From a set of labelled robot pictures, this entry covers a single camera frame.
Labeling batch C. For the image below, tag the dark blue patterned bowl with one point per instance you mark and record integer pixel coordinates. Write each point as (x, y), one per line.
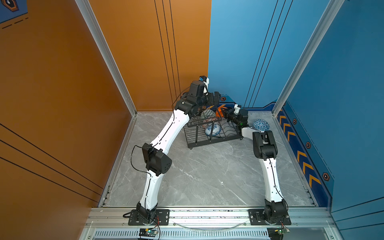
(261, 125)

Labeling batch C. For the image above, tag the orange plastic bowl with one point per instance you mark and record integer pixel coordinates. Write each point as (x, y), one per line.
(220, 110)

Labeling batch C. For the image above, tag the aluminium corner post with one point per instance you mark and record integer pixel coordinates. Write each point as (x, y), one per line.
(318, 34)
(101, 42)

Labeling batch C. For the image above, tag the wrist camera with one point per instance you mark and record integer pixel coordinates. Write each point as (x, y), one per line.
(237, 109)
(205, 80)

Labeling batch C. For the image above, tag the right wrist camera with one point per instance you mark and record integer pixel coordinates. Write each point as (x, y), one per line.
(237, 109)

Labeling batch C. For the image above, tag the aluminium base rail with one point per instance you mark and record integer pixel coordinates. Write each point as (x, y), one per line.
(209, 223)

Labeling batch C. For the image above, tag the aluminium corner post right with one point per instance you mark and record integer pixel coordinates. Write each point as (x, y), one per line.
(318, 34)

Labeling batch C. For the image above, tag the green patterned ceramic bowl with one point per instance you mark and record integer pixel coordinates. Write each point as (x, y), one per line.
(208, 115)

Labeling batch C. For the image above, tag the aluminium corner post left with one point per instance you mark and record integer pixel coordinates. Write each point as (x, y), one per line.
(101, 42)

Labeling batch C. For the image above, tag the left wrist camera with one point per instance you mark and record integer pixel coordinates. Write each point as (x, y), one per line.
(205, 80)

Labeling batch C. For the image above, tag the green circuit board left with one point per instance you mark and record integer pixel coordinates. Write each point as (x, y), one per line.
(148, 234)

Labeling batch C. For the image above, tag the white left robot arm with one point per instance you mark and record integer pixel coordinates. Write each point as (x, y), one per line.
(156, 153)

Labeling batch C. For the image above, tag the circuit board right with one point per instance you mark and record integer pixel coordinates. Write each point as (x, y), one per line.
(277, 234)

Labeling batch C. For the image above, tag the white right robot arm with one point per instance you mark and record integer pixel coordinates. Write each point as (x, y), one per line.
(265, 150)

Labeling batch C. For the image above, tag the black wire dish rack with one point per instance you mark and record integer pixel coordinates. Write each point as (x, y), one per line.
(195, 130)

